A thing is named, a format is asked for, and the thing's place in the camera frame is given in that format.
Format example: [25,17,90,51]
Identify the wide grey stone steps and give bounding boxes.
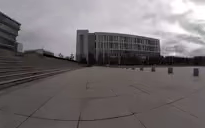
[0,47,83,94]

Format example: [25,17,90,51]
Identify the low flat building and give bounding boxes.
[23,48,55,57]

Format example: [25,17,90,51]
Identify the grey building with banded front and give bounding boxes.
[0,6,22,52]

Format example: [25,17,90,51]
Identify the grey concrete slab plaza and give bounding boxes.
[0,65,205,128]

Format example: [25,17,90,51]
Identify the row of grey bollards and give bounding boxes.
[123,65,200,78]

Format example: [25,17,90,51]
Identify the large pale many-windowed building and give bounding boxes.
[75,29,162,66]

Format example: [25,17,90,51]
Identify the dark row of trees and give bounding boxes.
[88,53,205,67]

